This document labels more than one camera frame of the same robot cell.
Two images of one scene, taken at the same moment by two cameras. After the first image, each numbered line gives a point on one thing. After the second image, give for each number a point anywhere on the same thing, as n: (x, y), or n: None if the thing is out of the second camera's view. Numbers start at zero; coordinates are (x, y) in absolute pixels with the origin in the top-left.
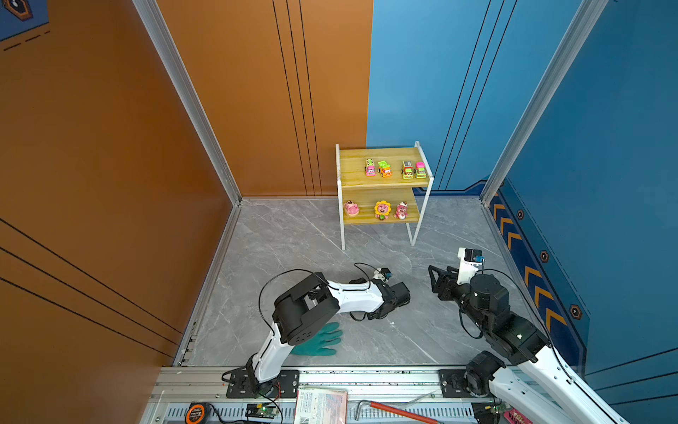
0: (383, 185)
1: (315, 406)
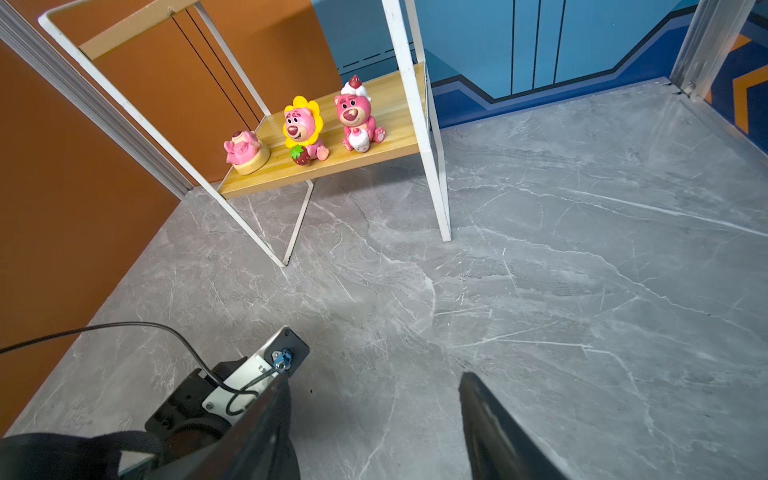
0: (168, 63)
1: None
